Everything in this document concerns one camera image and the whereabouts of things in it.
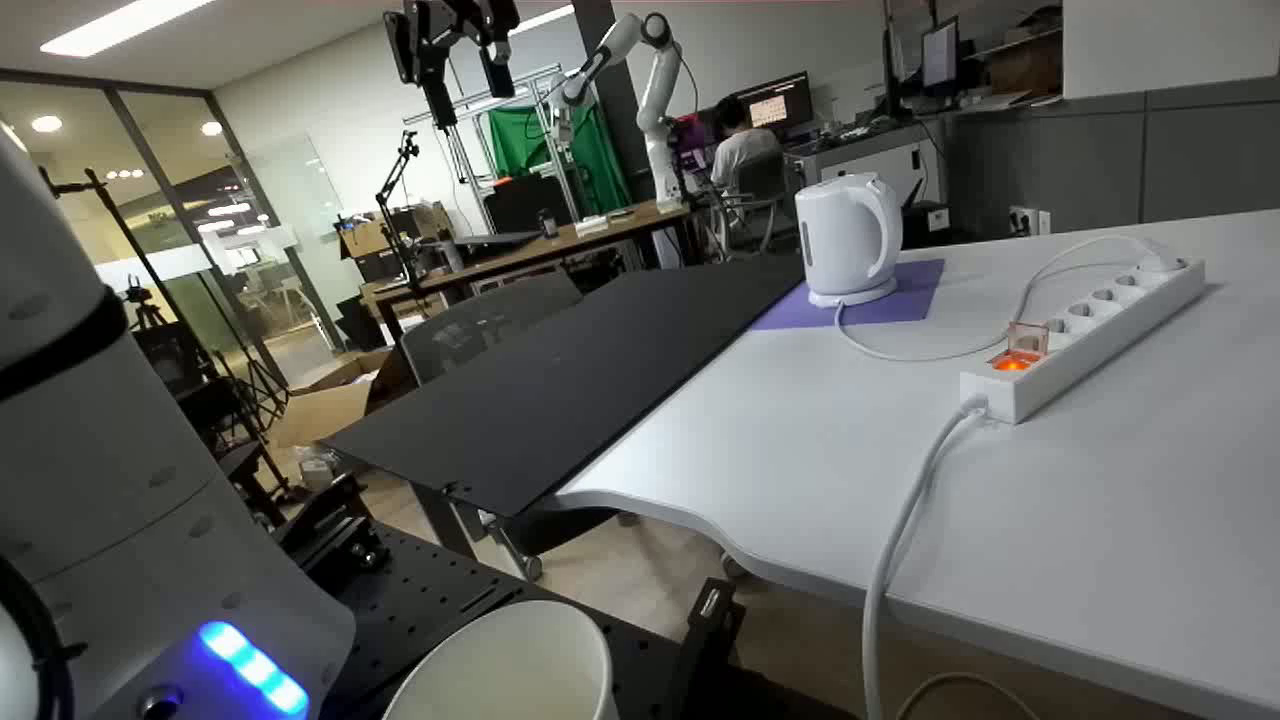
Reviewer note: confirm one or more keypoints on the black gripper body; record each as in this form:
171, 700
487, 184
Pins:
454, 27

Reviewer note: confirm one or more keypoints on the wooden table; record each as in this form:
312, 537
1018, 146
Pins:
534, 254

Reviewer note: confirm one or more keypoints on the black camera stand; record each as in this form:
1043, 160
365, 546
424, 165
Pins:
393, 184

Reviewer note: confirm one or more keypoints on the green cloth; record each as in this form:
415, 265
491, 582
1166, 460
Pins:
587, 152

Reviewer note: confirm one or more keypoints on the brown box on shelf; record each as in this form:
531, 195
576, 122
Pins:
1025, 64

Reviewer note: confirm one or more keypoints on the monitor with orange screen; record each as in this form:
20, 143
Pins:
775, 106

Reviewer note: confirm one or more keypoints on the large cardboard box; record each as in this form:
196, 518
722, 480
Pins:
325, 407

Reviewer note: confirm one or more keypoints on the white electric kettle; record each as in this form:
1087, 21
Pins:
841, 242

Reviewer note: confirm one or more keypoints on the grey office chair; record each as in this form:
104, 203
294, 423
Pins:
757, 184

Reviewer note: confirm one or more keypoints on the ceiling light panel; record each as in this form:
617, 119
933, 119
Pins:
121, 27

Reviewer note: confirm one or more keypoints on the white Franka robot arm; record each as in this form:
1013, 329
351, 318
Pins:
104, 506

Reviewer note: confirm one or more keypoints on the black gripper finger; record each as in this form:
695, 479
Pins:
442, 96
499, 70

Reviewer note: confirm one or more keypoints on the white wall outlet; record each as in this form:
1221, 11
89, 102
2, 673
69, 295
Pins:
1029, 221

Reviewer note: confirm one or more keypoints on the small cardboard box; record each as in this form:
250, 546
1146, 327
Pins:
365, 242

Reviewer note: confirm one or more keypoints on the white round bowl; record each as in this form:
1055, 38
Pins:
501, 664

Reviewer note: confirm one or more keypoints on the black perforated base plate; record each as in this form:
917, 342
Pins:
424, 595

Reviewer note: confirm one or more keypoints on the black computer monitor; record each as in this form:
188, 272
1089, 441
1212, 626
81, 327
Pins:
942, 57

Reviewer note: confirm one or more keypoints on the grey mesh chair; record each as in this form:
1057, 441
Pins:
481, 327

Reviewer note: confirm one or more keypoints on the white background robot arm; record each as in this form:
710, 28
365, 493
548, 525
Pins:
658, 94

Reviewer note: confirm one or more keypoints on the seated person white shirt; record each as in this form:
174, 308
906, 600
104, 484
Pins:
740, 146

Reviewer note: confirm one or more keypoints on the black table board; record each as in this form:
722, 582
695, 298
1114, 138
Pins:
563, 375

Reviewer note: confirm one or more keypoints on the grey desk partition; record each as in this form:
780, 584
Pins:
1123, 160

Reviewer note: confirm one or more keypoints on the white drawer cabinet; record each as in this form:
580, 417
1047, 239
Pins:
884, 165

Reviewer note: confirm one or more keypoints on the purple mat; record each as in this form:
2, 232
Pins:
913, 298

